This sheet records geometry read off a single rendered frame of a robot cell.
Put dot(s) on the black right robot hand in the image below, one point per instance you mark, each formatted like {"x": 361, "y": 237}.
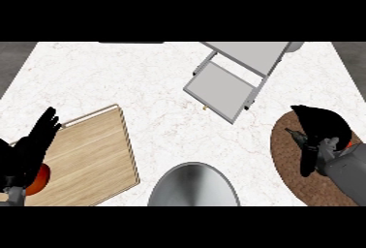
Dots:
{"x": 320, "y": 124}

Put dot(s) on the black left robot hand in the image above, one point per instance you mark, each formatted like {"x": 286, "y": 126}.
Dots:
{"x": 29, "y": 151}

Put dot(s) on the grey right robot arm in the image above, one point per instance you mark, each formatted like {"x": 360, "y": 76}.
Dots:
{"x": 346, "y": 174}

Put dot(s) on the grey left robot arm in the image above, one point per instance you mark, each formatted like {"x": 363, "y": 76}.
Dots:
{"x": 13, "y": 196}

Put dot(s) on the dark eggplant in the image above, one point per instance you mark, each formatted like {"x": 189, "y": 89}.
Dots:
{"x": 296, "y": 136}

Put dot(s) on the brown round woven placemat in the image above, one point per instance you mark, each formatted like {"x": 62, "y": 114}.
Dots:
{"x": 287, "y": 168}

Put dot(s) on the grey tiered shelf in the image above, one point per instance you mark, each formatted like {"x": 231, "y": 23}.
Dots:
{"x": 222, "y": 87}

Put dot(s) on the red orange round fruit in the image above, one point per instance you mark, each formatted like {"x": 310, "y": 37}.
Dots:
{"x": 38, "y": 180}

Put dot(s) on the pale wooden cutting board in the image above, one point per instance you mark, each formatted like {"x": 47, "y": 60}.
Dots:
{"x": 90, "y": 155}

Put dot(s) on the grey round object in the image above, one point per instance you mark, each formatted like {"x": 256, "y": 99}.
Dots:
{"x": 293, "y": 46}

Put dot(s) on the silver metal bowl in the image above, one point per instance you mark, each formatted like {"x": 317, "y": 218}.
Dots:
{"x": 193, "y": 187}

